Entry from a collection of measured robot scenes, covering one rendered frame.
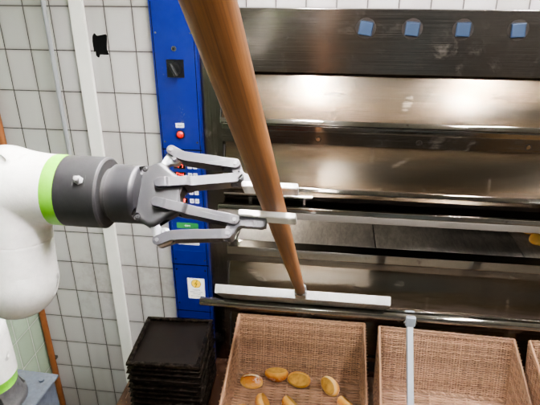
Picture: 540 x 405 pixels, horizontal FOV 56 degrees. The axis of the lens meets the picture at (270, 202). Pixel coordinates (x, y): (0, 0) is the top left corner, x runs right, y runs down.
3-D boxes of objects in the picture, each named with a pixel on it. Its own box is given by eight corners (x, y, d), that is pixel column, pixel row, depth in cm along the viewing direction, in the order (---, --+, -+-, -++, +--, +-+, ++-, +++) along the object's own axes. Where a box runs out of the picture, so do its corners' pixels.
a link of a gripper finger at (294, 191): (243, 193, 66) (244, 187, 66) (298, 196, 65) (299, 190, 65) (240, 186, 63) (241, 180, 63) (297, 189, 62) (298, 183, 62)
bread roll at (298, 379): (308, 390, 214) (310, 389, 219) (311, 374, 215) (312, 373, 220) (285, 385, 216) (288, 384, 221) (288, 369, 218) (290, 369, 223)
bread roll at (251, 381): (263, 380, 221) (263, 370, 219) (261, 391, 215) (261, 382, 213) (241, 378, 223) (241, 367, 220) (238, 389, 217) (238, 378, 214)
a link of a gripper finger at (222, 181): (162, 197, 67) (162, 187, 67) (247, 188, 66) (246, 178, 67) (153, 188, 63) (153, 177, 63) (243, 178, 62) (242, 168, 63)
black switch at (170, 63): (167, 77, 180) (165, 45, 176) (184, 77, 180) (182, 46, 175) (164, 79, 177) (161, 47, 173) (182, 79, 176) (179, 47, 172)
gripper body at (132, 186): (128, 171, 70) (194, 175, 69) (118, 231, 68) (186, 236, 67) (107, 151, 63) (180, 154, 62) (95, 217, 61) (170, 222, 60)
